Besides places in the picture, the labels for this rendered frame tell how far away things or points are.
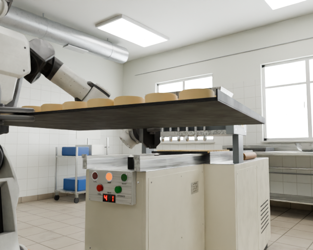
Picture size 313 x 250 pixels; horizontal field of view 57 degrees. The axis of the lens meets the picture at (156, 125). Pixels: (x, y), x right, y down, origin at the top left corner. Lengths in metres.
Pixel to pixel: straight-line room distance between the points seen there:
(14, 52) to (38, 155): 4.65
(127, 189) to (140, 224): 0.16
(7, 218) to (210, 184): 1.19
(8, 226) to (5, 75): 0.47
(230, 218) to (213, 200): 0.14
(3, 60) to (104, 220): 0.78
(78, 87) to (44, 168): 4.58
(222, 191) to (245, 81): 3.70
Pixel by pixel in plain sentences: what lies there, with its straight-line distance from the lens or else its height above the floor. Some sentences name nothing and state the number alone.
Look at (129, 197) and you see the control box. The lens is 1.24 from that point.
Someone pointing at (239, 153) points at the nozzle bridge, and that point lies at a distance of 1.91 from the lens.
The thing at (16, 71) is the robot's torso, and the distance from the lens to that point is 1.06.
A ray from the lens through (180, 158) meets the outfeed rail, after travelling 1.54.
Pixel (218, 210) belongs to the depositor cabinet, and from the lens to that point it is 1.85.
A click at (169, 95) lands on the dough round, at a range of 0.42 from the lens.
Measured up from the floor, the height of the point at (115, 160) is 0.87.
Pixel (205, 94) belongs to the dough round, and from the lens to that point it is 0.40.
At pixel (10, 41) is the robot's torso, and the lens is 1.07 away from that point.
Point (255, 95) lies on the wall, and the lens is 5.23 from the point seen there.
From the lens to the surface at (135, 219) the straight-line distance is 1.28.
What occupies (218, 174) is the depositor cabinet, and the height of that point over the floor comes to 0.78.
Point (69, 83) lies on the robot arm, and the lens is 1.21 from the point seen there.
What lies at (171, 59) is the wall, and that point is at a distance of 6.27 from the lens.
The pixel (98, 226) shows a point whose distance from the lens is 1.41.
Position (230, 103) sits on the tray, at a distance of 0.42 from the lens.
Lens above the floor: 0.94
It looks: 4 degrees up
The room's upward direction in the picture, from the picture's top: straight up
